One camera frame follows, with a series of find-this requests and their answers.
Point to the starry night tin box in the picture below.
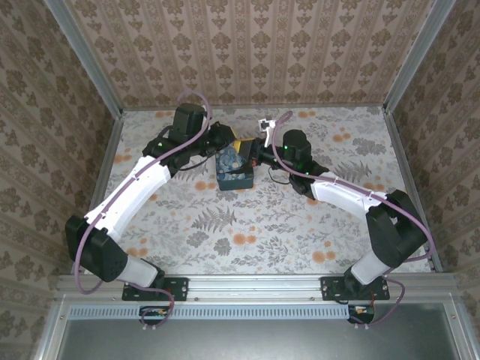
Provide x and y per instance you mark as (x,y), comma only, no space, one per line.
(228,163)

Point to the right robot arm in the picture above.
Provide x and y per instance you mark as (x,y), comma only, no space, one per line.
(348,195)

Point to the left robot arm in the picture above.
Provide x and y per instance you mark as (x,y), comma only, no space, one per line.
(135,191)

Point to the floral patterned table cover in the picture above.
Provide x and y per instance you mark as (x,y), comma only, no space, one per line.
(262,240)

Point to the grey metal sheet panel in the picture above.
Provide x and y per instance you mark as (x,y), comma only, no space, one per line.
(255,339)

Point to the black connector board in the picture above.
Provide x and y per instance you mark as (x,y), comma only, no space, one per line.
(153,315)
(362,314)

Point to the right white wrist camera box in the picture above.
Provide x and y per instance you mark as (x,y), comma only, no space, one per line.
(267,129)

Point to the aluminium table edge rail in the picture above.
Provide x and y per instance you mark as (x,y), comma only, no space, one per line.
(403,157)
(108,165)

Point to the aluminium frame post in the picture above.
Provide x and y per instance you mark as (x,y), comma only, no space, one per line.
(416,56)
(86,60)

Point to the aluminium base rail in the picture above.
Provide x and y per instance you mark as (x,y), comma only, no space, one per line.
(255,287)

